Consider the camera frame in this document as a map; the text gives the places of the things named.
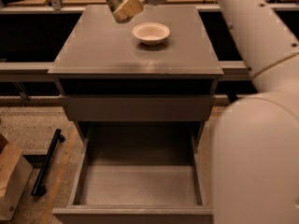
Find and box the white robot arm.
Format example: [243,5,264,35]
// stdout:
[211,0,299,224]

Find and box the grey drawer cabinet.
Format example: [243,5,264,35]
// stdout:
[49,6,223,137]

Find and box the closed grey top drawer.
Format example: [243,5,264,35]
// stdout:
[59,95,214,122]

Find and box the open grey middle drawer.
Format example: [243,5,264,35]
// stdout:
[53,122,213,224]

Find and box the white paper bowl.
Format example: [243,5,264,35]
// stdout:
[132,22,170,46]

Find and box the brown cardboard box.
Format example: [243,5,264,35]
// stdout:
[0,134,33,224]

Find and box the black metal bar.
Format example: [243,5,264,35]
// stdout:
[31,129,65,197]

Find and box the grey metal rail frame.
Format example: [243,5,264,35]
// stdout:
[1,0,299,101]

